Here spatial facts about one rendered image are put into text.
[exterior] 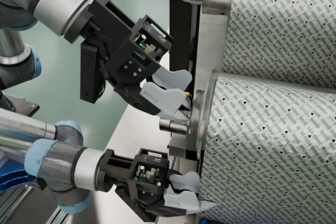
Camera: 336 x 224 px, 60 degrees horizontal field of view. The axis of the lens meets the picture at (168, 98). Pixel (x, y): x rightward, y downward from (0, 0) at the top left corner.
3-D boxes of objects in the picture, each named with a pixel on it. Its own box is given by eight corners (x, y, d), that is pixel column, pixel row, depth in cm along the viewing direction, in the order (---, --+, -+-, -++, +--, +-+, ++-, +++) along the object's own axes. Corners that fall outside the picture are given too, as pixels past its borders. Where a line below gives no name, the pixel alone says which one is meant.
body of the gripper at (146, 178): (160, 189, 47) (91, 173, 49) (161, 215, 53) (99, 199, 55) (172, 152, 52) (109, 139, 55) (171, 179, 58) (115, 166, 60)
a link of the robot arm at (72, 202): (90, 171, 74) (81, 143, 66) (95, 211, 66) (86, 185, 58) (57, 179, 72) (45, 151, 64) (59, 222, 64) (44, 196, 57)
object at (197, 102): (199, 85, 50) (193, 94, 43) (210, 86, 50) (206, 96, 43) (193, 125, 52) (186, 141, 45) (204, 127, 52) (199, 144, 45)
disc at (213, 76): (208, 113, 57) (216, 50, 47) (210, 113, 57) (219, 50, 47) (194, 177, 47) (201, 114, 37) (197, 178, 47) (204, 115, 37)
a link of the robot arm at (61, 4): (26, 26, 37) (59, 0, 43) (56, 49, 38) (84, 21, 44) (47, -16, 32) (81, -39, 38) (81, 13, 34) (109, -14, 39)
